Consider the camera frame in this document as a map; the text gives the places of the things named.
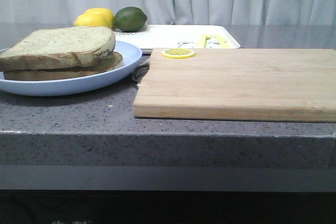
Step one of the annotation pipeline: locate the front yellow lemon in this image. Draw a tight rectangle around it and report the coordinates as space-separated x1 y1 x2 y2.
74 13 110 28

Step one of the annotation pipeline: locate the yellow plastic knife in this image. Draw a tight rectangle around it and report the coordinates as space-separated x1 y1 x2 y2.
213 34 232 48

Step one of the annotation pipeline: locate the white rectangular tray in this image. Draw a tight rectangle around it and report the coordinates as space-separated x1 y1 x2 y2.
115 25 240 53

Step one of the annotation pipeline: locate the wooden cutting board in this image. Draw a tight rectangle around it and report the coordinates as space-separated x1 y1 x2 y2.
133 48 335 122

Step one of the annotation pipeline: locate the yellow plastic fork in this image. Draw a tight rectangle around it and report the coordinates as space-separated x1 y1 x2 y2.
194 34 212 48

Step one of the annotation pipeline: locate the rear yellow lemon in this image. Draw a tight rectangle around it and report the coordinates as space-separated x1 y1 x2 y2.
85 8 114 28

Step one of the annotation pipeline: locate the metal cutting board handle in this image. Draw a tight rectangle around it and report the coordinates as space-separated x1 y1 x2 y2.
132 59 150 87

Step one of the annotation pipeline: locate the light blue round plate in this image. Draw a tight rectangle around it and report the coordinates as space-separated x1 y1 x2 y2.
1 41 142 97

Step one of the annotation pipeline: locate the green lime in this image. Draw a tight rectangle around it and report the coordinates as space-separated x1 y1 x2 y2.
113 6 148 32

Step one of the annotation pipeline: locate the yellow lemon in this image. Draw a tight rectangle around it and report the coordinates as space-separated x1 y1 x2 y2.
74 13 110 28
85 8 114 28

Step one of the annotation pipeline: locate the bread slice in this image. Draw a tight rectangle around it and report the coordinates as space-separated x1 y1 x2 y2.
3 52 123 81
1 26 116 71

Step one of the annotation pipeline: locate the lemon slice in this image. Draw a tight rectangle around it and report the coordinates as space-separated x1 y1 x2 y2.
161 48 195 59

